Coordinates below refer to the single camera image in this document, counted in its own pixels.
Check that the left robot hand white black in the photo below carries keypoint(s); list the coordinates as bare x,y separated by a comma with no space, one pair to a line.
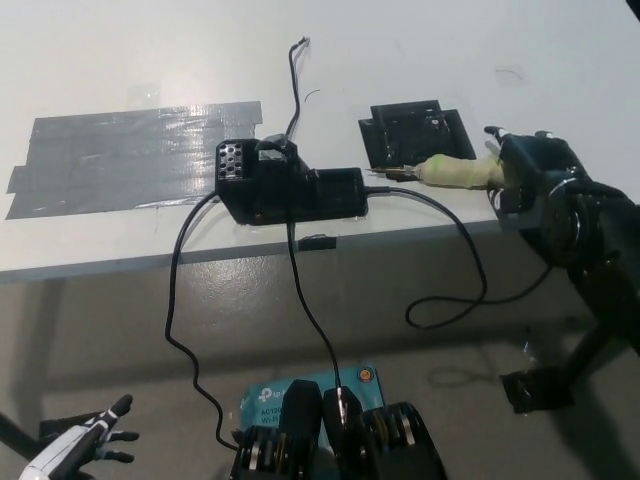
75,440

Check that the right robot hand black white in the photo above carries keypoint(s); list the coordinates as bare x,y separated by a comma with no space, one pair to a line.
535,160

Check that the soldering iron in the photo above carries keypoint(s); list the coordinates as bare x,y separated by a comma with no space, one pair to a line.
455,172

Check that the black soldering iron base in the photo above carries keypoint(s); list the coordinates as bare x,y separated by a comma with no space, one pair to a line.
290,195

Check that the black robot body blocks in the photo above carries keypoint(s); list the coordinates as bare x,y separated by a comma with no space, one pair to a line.
350,445

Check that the teal router box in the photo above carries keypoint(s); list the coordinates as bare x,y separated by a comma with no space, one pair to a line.
265,397

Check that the small black tape strip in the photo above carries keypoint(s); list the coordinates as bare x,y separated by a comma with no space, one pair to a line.
317,243

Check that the grey duct tape patch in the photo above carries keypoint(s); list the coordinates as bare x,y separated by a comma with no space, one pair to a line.
125,160

